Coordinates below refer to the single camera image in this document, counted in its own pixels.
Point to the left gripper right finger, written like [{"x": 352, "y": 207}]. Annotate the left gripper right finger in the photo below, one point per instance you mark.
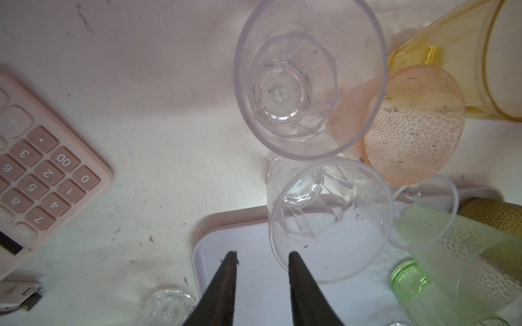
[{"x": 309, "y": 306}]

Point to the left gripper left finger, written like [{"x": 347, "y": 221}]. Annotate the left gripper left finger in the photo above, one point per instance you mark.
[{"x": 217, "y": 305}]

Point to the bright green cup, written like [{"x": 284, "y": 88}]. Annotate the bright green cup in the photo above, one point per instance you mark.
[{"x": 424, "y": 303}]

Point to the pale green cup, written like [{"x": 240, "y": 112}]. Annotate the pale green cup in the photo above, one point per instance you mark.
[{"x": 476, "y": 265}]

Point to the dark olive textured cup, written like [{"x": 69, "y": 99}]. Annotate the dark olive textured cup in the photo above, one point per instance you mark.
[{"x": 503, "y": 216}]

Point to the small clear cup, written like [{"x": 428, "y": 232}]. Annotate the small clear cup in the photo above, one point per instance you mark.
[{"x": 424, "y": 212}]

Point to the lavender plastic tray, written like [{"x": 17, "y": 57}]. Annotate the lavender plastic tray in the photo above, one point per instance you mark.
[{"x": 263, "y": 289}]

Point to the small white clip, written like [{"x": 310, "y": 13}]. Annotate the small white clip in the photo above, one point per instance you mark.
[{"x": 19, "y": 296}]

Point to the peach transparent cup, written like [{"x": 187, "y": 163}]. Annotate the peach transparent cup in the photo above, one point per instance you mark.
[{"x": 415, "y": 130}]

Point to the pink patterned card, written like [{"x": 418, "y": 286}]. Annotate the pink patterned card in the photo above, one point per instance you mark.
[{"x": 48, "y": 175}]

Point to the yellow transparent cup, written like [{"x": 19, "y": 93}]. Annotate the yellow transparent cup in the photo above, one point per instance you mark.
[{"x": 479, "y": 44}]

